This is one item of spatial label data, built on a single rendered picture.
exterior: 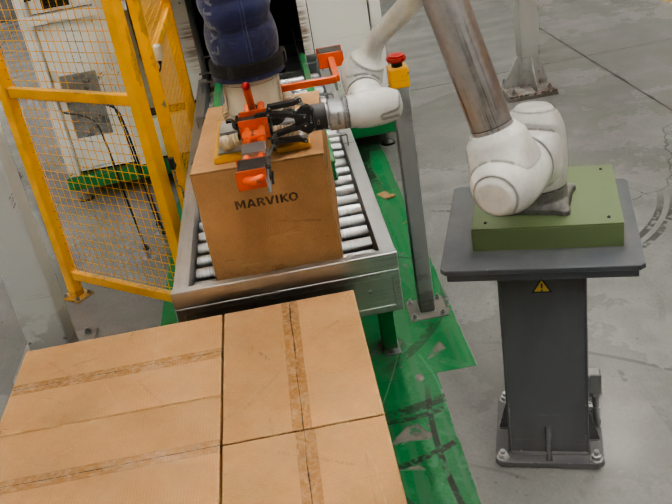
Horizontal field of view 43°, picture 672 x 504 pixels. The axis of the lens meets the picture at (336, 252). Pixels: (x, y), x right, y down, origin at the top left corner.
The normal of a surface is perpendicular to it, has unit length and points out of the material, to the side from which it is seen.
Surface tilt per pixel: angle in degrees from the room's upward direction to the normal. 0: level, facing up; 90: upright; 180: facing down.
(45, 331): 90
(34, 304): 90
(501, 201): 95
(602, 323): 0
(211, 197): 90
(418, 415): 0
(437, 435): 0
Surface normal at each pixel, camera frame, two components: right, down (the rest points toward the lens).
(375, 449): -0.15, -0.87
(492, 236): -0.19, 0.50
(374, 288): 0.11, 0.46
